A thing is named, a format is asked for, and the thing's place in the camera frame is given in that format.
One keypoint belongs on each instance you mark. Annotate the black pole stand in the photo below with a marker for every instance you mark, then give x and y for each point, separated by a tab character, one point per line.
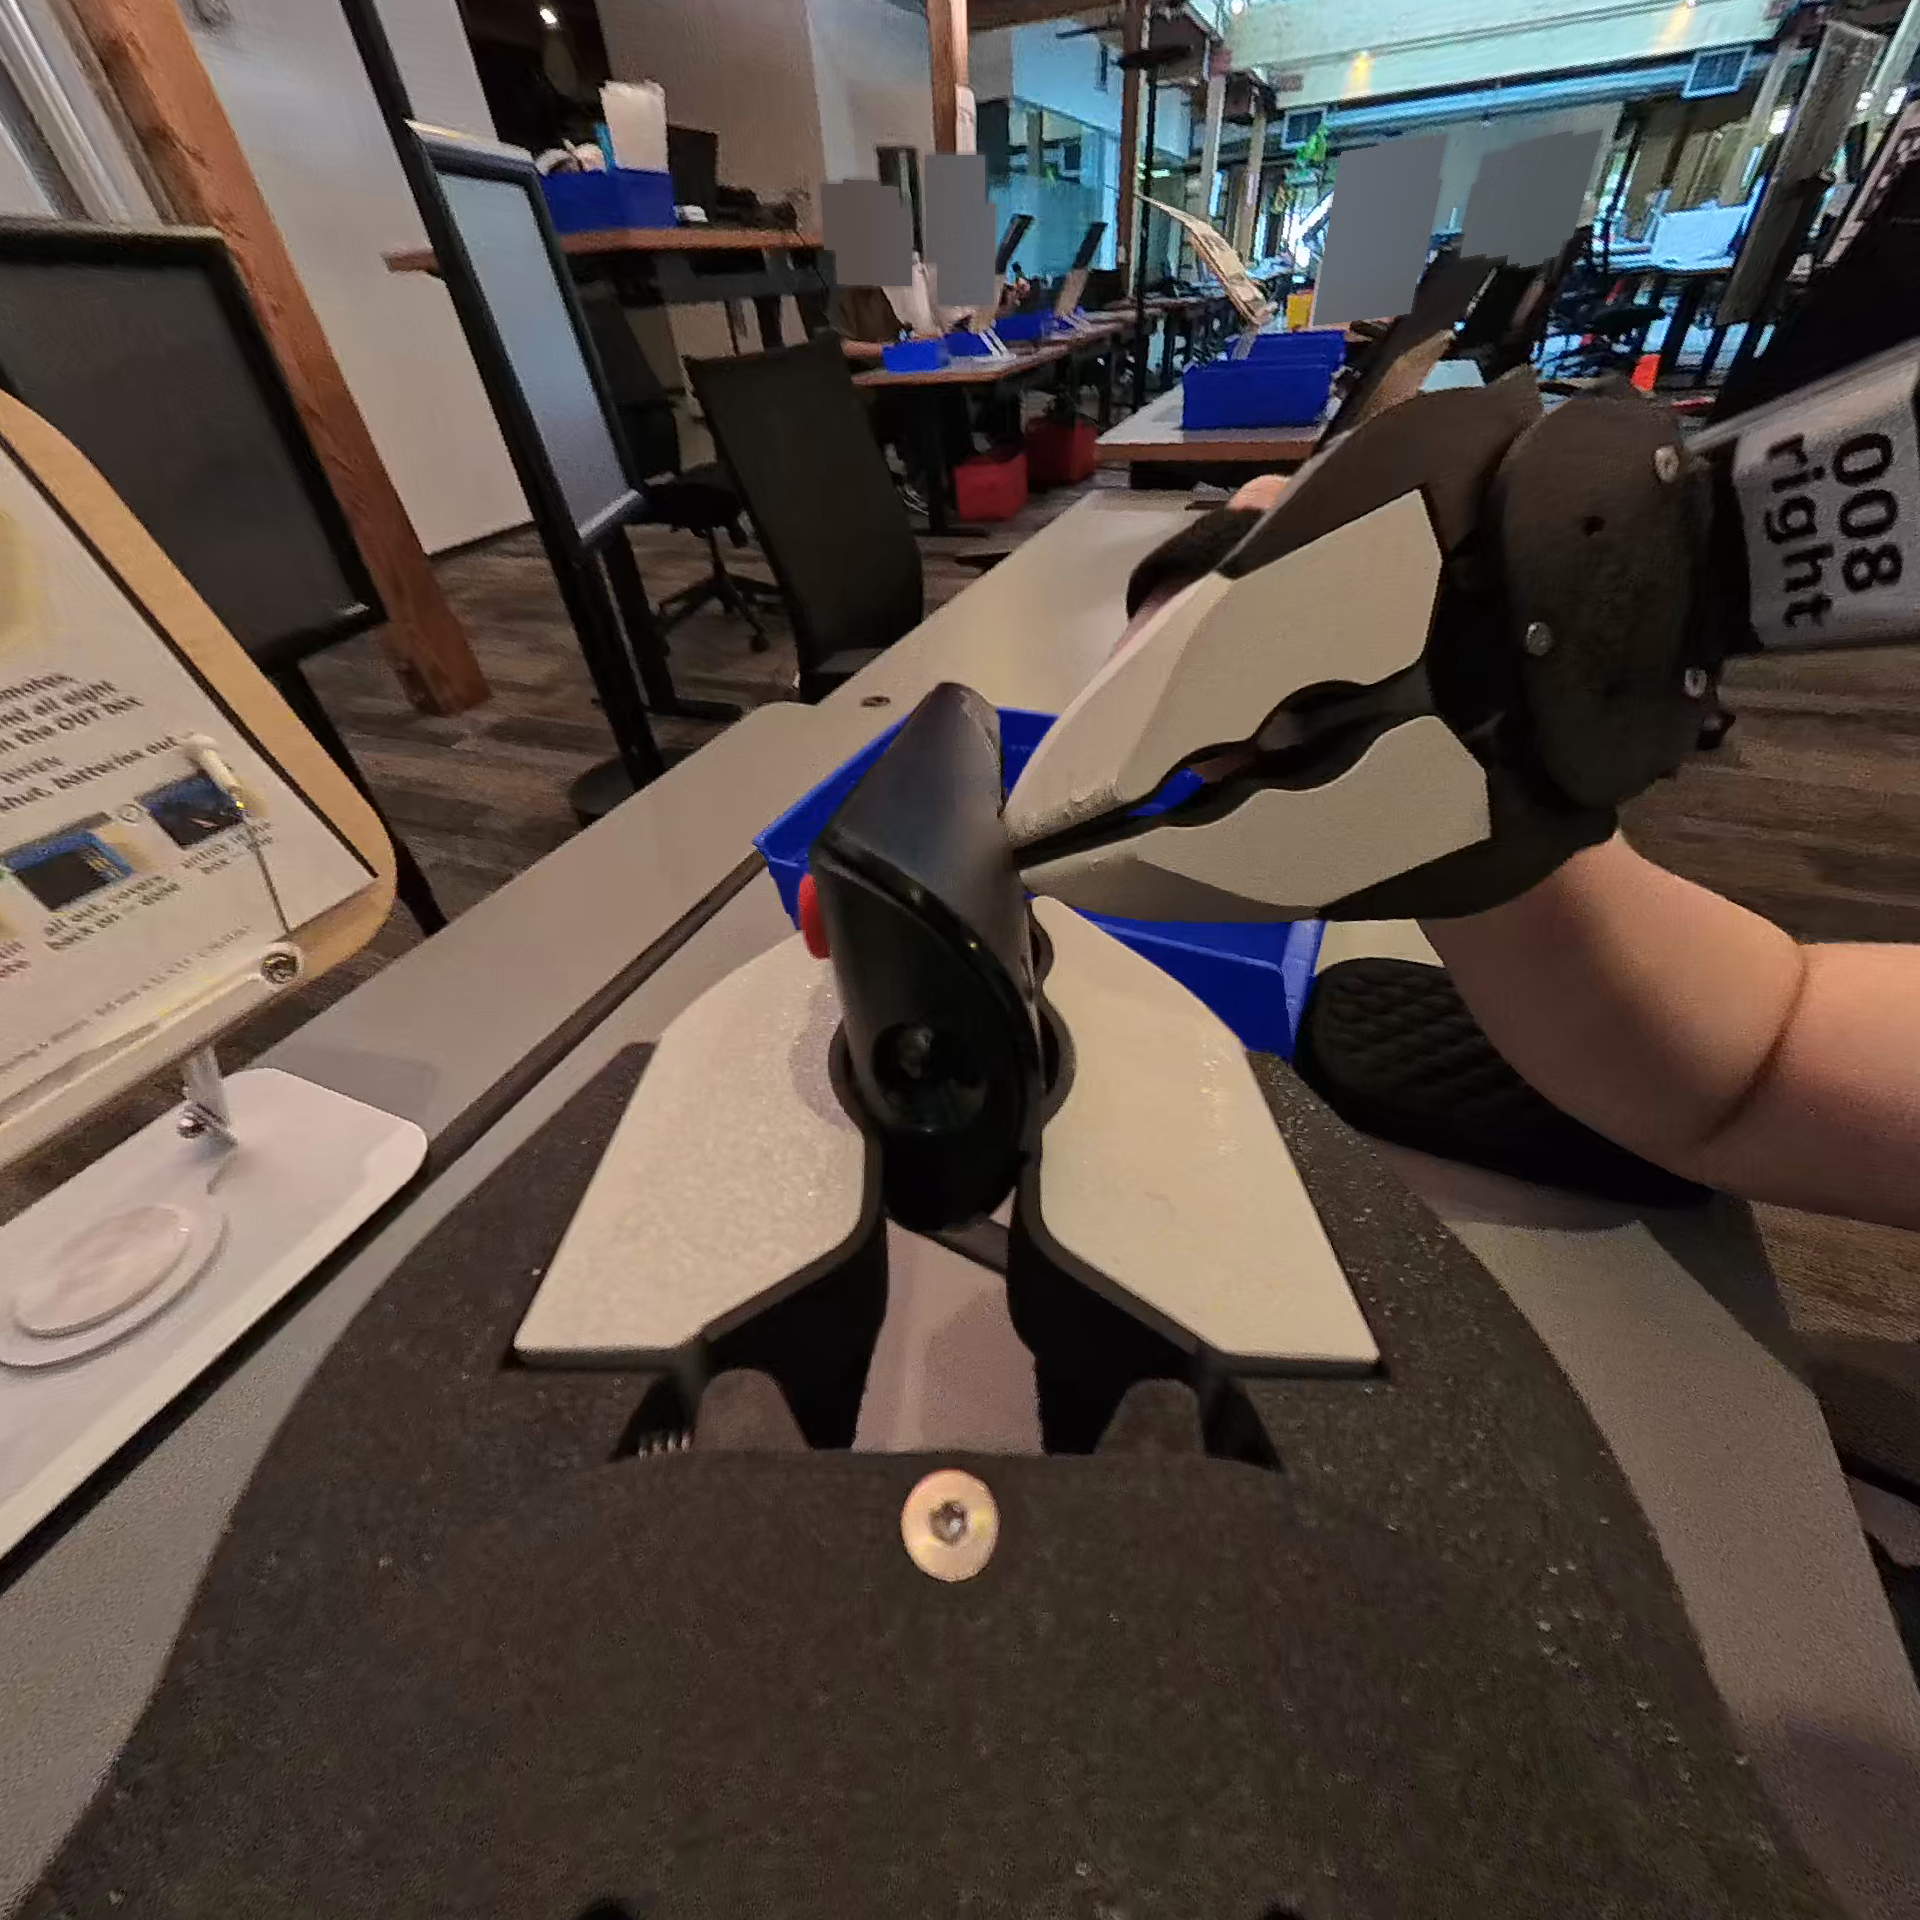
406	121

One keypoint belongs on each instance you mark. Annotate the wooden pillar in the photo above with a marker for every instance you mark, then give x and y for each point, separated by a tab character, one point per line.
271	332

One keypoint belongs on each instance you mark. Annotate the wooden background desk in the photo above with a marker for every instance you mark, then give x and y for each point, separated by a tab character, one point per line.
690	248

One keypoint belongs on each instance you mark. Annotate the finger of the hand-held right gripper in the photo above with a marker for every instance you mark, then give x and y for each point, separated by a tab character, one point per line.
1321	841
1291	616

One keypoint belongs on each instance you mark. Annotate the red bin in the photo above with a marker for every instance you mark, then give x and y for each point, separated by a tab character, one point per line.
1066	457
990	489

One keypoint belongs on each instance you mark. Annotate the person's right forearm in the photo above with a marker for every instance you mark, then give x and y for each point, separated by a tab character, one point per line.
1710	1020

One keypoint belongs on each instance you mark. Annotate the black display panel stand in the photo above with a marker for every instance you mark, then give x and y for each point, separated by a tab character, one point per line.
541	332

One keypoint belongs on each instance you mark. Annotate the black remote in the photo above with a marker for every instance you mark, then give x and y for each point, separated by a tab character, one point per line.
931	961

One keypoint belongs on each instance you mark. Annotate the black floor sign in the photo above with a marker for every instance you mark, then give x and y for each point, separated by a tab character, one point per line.
165	421

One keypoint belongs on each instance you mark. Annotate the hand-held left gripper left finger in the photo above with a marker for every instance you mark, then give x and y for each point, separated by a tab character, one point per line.
674	1230

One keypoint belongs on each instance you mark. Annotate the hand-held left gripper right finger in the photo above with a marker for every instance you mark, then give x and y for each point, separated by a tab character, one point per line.
1201	1200

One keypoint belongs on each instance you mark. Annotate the blue storage box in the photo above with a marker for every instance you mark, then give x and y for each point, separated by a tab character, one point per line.
611	202
1259	392

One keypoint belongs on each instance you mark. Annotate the instruction sheet on stand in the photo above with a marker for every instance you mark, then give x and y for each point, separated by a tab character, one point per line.
121	871

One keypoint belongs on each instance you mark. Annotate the blue plastic bin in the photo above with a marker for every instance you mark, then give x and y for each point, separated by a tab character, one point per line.
1230	976

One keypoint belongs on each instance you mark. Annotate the black office chair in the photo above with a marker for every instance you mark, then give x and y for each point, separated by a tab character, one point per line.
811	496

